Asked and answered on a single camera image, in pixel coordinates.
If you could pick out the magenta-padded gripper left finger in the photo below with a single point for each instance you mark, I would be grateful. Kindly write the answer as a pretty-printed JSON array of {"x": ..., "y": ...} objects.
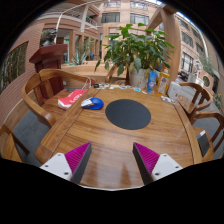
[{"x": 60, "y": 165}]

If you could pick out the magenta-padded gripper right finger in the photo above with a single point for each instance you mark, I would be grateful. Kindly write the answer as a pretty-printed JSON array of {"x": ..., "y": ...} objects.
[{"x": 163, "y": 165}]

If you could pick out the blue and white computer mouse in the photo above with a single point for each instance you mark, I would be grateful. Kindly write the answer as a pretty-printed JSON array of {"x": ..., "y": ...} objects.
[{"x": 95, "y": 104}]

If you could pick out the round dark grey mouse pad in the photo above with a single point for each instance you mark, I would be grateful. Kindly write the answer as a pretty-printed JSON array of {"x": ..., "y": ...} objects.
[{"x": 128, "y": 114}]

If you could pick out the dark flat notebook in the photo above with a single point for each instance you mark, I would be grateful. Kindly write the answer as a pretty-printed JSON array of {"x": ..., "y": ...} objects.
[{"x": 203, "y": 142}]

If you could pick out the wooden armchair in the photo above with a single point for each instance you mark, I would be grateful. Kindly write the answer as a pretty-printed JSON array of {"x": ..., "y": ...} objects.
[
  {"x": 8, "y": 146},
  {"x": 33, "y": 106},
  {"x": 196, "y": 88},
  {"x": 111, "y": 71},
  {"x": 213, "y": 116}
]

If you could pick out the white wipes packet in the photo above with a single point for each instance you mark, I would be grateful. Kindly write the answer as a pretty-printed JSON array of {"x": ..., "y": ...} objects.
[{"x": 167, "y": 99}]

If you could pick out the red paper shopping bag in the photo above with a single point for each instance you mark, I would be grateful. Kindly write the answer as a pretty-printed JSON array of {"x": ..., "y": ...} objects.
[{"x": 70, "y": 98}]

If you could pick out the white pump bottle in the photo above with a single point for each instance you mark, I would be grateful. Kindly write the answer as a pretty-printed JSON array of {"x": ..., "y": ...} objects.
[{"x": 173, "y": 90}]

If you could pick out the blue rectangular sticker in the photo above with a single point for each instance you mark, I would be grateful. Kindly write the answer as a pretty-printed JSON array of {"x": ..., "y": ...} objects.
[{"x": 137, "y": 89}]

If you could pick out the yellow liquid bottle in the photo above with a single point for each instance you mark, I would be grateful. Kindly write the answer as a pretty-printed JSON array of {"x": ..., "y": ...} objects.
[{"x": 163, "y": 83}]

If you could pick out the blue tube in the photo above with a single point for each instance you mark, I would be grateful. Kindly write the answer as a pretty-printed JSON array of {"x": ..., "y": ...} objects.
[{"x": 152, "y": 81}]

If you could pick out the small black box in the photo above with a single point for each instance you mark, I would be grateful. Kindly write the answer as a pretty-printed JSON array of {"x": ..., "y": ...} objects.
[{"x": 96, "y": 85}]

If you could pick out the black parked car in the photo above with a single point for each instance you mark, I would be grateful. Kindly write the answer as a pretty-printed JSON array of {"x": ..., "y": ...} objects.
[{"x": 183, "y": 76}]

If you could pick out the cream rectangular sticker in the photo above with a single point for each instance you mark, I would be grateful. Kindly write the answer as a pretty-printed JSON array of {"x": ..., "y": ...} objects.
[{"x": 115, "y": 87}]

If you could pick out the long wooden planter box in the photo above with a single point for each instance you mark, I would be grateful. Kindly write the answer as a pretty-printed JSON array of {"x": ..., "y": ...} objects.
[{"x": 83, "y": 71}]

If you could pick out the spiky green agave plant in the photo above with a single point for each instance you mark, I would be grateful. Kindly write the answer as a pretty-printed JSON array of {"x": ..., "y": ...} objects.
[{"x": 78, "y": 58}]

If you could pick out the green plant in white pot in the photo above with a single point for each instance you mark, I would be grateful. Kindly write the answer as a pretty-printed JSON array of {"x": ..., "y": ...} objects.
[{"x": 136, "y": 50}]

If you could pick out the dark bust statue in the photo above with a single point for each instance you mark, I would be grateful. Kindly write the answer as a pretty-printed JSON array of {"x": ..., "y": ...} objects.
[{"x": 49, "y": 37}]

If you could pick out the dark red wooden pedestal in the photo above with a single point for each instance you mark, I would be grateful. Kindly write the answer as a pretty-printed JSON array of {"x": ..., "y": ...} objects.
[{"x": 50, "y": 60}]

